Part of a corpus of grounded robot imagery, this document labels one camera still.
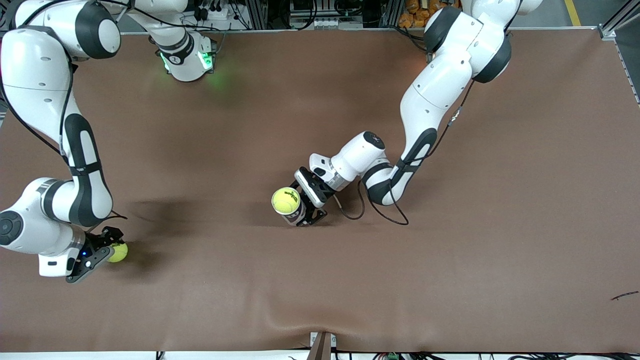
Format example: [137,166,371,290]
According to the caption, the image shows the clear plastic tennis ball can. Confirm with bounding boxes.
[280,202,308,227]

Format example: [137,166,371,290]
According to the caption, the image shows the yellow Roland Garros tennis ball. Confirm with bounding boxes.
[107,242,129,264]

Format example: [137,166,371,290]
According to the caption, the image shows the yellow Wilson tennis ball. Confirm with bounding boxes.
[271,187,302,216]

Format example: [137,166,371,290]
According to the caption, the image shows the brown table mat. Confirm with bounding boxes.
[0,27,640,353]

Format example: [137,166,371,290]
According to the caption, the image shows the grey rack equipment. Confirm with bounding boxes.
[287,0,368,30]

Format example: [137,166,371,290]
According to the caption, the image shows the orange snack bags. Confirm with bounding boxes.
[398,0,436,29]

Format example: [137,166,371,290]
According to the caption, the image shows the white power strip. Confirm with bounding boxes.
[192,2,231,23]

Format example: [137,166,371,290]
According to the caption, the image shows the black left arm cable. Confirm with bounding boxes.
[334,80,476,226]

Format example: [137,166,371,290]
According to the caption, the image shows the metal table edge bracket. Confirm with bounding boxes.
[309,331,337,360]

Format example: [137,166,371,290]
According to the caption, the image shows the aluminium frame post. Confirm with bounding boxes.
[599,0,640,41]

